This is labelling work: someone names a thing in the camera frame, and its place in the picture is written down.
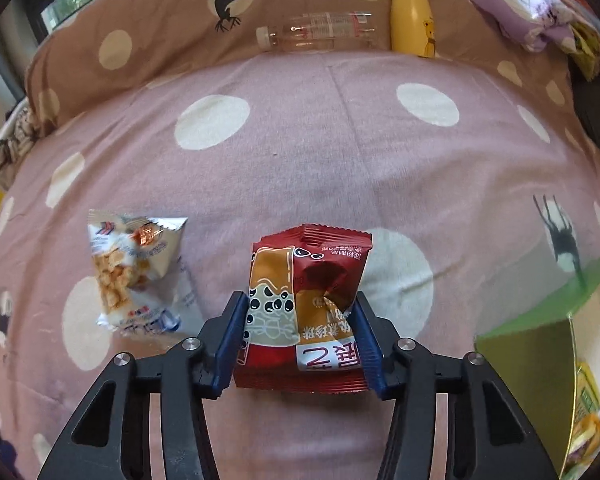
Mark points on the green cardboard box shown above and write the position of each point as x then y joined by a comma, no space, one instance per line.
525,360

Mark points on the clear plastic bottle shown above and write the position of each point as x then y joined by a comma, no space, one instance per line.
320,30

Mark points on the cream green cracker packet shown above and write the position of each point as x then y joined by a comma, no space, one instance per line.
587,390

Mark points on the pink polka-dot bed sheet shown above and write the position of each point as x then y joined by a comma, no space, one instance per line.
305,160

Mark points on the shiny gold snack packet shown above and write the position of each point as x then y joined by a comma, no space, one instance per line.
587,435

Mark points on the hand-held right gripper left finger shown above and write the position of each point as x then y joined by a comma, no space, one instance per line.
230,340

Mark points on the clear peanut snack packet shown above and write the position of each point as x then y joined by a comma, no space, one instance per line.
125,270

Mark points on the yellow drink bottle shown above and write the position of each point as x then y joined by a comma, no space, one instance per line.
410,20

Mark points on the purple printed cloth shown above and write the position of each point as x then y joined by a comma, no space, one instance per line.
520,0

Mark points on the yellow green patterned cloth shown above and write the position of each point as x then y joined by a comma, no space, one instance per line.
587,50

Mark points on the red snack packet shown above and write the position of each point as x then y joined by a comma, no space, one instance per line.
305,280

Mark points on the crumpled striped cloth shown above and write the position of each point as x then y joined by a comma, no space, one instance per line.
10,145

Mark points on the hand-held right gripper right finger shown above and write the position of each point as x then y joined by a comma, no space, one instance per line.
367,340

